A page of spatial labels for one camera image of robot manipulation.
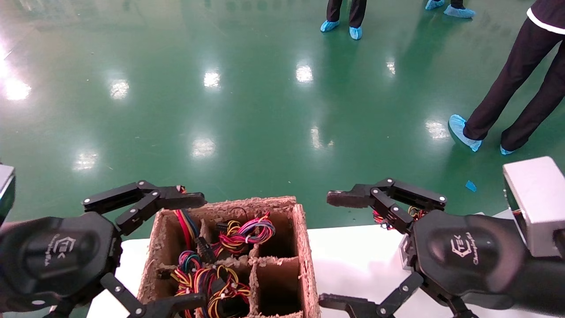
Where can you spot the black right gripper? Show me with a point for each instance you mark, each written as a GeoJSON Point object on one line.
{"type": "Point", "coordinates": [468, 256]}

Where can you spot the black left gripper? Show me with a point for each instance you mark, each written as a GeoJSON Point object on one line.
{"type": "Point", "coordinates": [57, 260]}

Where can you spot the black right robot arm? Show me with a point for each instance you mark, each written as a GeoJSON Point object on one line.
{"type": "Point", "coordinates": [547, 287]}

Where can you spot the brown cardboard divider box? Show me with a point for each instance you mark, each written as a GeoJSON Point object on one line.
{"type": "Point", "coordinates": [306, 265]}

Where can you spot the small blue floor scrap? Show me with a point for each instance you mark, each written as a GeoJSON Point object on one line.
{"type": "Point", "coordinates": [471, 186]}

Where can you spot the blue shoe cover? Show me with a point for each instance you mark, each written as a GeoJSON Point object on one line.
{"type": "Point", "coordinates": [435, 4]}
{"type": "Point", "coordinates": [459, 128]}
{"type": "Point", "coordinates": [459, 12]}
{"type": "Point", "coordinates": [505, 151]}
{"type": "Point", "coordinates": [355, 33]}
{"type": "Point", "coordinates": [329, 26]}

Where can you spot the person in black trousers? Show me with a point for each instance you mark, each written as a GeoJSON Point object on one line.
{"type": "Point", "coordinates": [357, 11]}
{"type": "Point", "coordinates": [457, 3]}

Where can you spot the person with white-trimmed dark top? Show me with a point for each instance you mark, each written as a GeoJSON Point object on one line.
{"type": "Point", "coordinates": [521, 57]}

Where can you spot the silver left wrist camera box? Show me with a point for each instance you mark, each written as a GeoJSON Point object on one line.
{"type": "Point", "coordinates": [6, 190]}

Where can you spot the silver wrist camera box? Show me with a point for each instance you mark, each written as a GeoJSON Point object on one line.
{"type": "Point", "coordinates": [538, 203]}
{"type": "Point", "coordinates": [6, 190]}

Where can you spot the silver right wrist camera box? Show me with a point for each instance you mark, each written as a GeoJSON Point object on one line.
{"type": "Point", "coordinates": [538, 203]}

